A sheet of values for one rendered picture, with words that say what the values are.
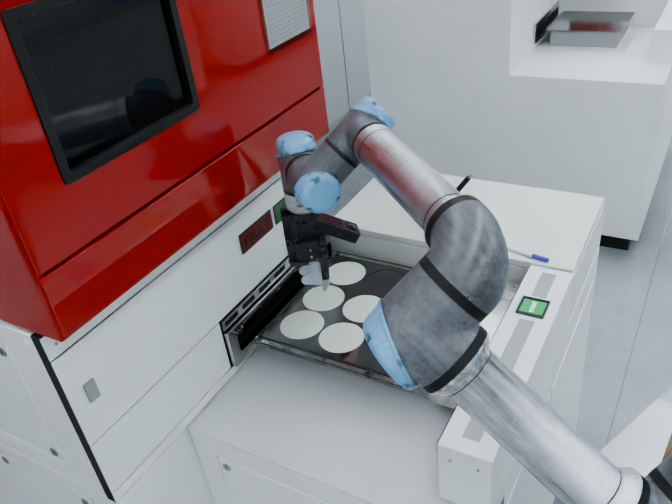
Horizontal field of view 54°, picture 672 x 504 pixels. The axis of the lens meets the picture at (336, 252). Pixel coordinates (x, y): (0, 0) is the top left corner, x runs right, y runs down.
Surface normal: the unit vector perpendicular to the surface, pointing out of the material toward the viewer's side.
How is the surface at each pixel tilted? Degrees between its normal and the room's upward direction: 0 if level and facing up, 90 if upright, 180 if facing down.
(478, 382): 55
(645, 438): 0
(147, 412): 90
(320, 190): 90
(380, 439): 0
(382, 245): 90
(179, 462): 90
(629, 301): 0
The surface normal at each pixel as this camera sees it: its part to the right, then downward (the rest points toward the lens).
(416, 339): -0.14, 0.12
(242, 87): 0.86, 0.19
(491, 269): 0.46, -0.12
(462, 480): -0.49, 0.52
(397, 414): -0.11, -0.83
